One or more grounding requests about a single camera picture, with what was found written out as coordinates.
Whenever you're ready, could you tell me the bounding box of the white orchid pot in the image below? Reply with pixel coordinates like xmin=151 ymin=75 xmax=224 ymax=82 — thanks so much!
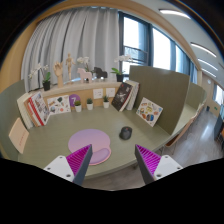
xmin=110 ymin=54 xmax=134 ymax=83
xmin=28 ymin=64 xmax=51 ymax=91

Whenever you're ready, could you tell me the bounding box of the purple round number sign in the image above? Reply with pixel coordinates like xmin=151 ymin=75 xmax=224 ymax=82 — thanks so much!
xmin=69 ymin=94 xmax=80 ymax=107

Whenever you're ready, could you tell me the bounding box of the beige book far left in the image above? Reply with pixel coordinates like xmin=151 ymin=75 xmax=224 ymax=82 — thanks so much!
xmin=17 ymin=93 xmax=33 ymax=129

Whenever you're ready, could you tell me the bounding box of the black computer mouse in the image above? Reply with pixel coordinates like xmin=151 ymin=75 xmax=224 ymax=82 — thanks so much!
xmin=119 ymin=126 xmax=132 ymax=140

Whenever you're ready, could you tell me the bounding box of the red bordered picture book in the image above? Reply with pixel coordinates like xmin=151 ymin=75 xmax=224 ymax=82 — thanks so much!
xmin=29 ymin=92 xmax=50 ymax=126

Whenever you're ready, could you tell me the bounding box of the small potted plant middle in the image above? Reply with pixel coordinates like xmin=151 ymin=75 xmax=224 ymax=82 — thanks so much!
xmin=86 ymin=98 xmax=93 ymax=110

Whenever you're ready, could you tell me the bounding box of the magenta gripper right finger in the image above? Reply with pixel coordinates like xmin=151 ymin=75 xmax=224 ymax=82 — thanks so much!
xmin=135 ymin=145 xmax=182 ymax=184

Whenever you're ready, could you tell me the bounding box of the pink mouse pad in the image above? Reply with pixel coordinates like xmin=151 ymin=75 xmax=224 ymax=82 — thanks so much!
xmin=68 ymin=129 xmax=111 ymax=165

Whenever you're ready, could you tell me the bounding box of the pale pink card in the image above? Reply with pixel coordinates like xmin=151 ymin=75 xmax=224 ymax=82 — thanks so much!
xmin=9 ymin=118 xmax=29 ymax=154

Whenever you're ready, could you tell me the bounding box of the dark wooden horse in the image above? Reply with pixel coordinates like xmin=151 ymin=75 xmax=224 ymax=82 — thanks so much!
xmin=94 ymin=67 xmax=108 ymax=79

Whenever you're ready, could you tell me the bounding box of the white orchid right pot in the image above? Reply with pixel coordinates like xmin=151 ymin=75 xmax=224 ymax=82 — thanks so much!
xmin=110 ymin=54 xmax=134 ymax=83

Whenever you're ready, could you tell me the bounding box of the white orchid middle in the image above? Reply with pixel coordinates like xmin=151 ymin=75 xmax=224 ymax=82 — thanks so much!
xmin=77 ymin=56 xmax=91 ymax=72

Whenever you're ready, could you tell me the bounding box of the small potted plant left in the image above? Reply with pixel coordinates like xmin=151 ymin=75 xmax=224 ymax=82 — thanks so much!
xmin=74 ymin=100 xmax=82 ymax=112

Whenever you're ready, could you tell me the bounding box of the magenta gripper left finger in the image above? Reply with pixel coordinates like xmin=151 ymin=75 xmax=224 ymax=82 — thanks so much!
xmin=44 ymin=145 xmax=92 ymax=186

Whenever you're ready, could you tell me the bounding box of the white book behind dark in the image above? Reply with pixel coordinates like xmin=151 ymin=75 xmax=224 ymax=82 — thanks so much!
xmin=126 ymin=80 xmax=140 ymax=110

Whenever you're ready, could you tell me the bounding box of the small potted plant right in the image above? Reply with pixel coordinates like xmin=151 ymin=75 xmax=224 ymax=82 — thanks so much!
xmin=103 ymin=95 xmax=110 ymax=109

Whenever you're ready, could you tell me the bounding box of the wooden shelf ledge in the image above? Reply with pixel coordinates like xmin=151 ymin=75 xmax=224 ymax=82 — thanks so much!
xmin=42 ymin=80 xmax=121 ymax=108

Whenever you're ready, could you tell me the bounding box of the white orchid left pot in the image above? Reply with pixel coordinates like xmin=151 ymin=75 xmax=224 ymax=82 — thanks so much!
xmin=28 ymin=64 xmax=51 ymax=91

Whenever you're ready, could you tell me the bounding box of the wooden mannequin figure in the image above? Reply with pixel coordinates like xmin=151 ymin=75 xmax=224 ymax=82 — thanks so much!
xmin=66 ymin=53 xmax=75 ymax=82

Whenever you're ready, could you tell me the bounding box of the wooden hand model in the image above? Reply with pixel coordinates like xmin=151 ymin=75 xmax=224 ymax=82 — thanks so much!
xmin=53 ymin=62 xmax=63 ymax=88

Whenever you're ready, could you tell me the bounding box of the colourful illustrated card right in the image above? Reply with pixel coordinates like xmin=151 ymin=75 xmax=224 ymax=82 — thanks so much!
xmin=136 ymin=98 xmax=163 ymax=127

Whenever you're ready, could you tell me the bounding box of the white wooden horse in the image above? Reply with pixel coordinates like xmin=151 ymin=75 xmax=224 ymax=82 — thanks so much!
xmin=77 ymin=68 xmax=92 ymax=83

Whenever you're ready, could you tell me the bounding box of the illustrated card with objects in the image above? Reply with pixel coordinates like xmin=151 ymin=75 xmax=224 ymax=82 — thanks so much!
xmin=47 ymin=95 xmax=71 ymax=115

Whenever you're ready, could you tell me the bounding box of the grey curtain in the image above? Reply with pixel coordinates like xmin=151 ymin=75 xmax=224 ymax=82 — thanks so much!
xmin=21 ymin=7 xmax=119 ymax=92

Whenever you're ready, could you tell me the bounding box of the dark cover book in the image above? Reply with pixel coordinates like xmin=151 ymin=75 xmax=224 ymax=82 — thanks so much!
xmin=112 ymin=82 xmax=133 ymax=112

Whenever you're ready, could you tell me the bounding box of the small potted plant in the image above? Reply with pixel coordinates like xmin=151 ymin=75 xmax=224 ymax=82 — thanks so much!
xmin=74 ymin=100 xmax=82 ymax=112
xmin=103 ymin=95 xmax=110 ymax=109
xmin=86 ymin=98 xmax=93 ymax=110

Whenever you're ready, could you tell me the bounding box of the green partition panel right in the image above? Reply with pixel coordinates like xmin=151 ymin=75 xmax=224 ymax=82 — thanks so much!
xmin=129 ymin=66 xmax=190 ymax=134

